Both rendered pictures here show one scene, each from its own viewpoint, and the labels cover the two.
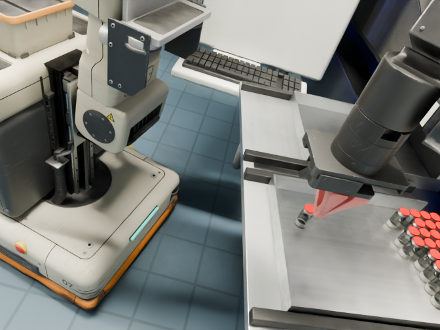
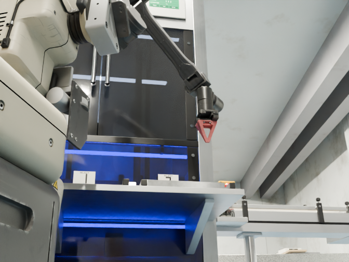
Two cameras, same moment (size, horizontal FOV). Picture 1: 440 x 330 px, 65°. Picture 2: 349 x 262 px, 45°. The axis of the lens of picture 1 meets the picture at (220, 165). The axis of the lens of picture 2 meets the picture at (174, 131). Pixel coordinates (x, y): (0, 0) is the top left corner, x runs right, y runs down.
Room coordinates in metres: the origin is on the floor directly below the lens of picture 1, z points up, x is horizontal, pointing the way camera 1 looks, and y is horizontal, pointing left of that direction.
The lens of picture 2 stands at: (0.40, 1.21, 0.50)
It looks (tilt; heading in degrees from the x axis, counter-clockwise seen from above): 24 degrees up; 270
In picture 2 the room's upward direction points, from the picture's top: 1 degrees counter-clockwise
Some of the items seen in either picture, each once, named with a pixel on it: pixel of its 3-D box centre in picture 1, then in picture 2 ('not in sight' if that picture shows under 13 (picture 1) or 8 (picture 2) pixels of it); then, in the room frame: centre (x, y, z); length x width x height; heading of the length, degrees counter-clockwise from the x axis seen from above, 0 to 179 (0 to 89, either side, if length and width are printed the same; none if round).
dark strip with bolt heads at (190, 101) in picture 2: not in sight; (190, 102); (0.34, -0.50, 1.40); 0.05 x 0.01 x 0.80; 11
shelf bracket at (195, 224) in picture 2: not in sight; (198, 228); (0.33, -0.32, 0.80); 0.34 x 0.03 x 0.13; 101
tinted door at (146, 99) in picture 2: not in sight; (148, 79); (0.53, -0.47, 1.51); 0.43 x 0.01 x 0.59; 11
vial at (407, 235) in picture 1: (406, 237); not in sight; (0.46, -0.38, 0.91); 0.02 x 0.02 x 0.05
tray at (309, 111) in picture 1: (361, 137); not in sight; (0.76, -0.32, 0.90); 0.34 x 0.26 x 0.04; 101
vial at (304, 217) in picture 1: (304, 216); not in sight; (0.43, -0.18, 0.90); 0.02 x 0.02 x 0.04
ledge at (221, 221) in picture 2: not in sight; (227, 222); (0.20, -0.59, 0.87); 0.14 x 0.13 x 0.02; 101
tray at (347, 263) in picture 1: (367, 248); (176, 199); (0.41, -0.30, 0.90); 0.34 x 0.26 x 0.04; 102
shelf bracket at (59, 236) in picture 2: not in sight; (54, 226); (0.82, -0.23, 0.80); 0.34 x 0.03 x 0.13; 101
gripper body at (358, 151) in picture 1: (365, 143); (205, 111); (0.30, -0.13, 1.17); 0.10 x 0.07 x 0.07; 101
